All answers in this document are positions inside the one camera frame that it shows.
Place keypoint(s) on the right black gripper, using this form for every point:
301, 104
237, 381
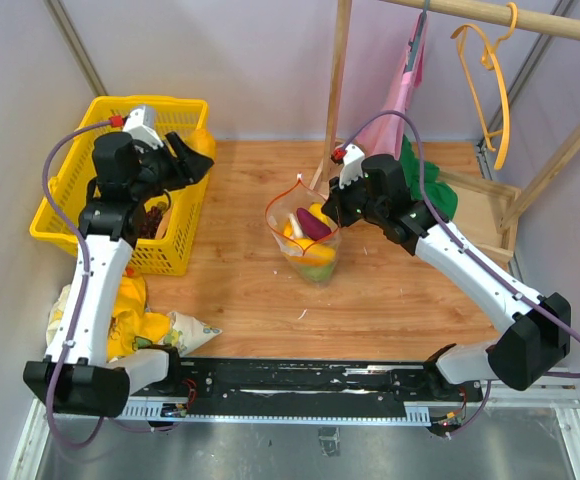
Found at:
334, 205

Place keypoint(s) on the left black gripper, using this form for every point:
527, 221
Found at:
188, 167

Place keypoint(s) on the yellow lemon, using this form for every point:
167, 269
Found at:
202, 142

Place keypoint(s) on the yellow bananas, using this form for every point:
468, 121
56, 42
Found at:
315, 210

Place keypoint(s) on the purple sweet potato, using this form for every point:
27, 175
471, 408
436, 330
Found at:
311, 226

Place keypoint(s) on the clear zip bag orange zipper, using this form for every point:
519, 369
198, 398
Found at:
306, 237

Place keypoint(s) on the white garlic toy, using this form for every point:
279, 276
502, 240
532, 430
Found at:
295, 228

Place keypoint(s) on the orange mango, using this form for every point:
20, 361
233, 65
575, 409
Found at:
308, 252

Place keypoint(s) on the green cabbage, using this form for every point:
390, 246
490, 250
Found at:
317, 274

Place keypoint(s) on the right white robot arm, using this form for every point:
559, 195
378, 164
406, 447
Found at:
532, 327

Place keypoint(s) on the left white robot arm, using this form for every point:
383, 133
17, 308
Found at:
75, 375

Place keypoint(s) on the yellow plastic basket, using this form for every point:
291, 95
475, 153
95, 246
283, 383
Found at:
167, 256

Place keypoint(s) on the brown bread roll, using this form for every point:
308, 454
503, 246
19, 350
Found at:
163, 225

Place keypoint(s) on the purple grapes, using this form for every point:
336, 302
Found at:
152, 221

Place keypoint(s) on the pink cloth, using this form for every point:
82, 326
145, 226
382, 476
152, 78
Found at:
384, 135

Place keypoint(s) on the green cloth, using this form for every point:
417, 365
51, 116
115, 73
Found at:
441, 195

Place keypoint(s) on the yellow patterned cloth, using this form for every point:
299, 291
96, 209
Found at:
133, 326

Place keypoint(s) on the grey clothes hanger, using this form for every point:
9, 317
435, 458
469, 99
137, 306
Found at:
415, 42

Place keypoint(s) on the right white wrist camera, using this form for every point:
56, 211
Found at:
349, 158

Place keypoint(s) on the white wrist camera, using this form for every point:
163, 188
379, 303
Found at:
349, 158
140, 125

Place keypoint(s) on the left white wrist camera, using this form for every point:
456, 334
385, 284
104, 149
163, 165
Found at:
140, 125

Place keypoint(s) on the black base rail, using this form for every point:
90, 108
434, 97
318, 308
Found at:
300, 390

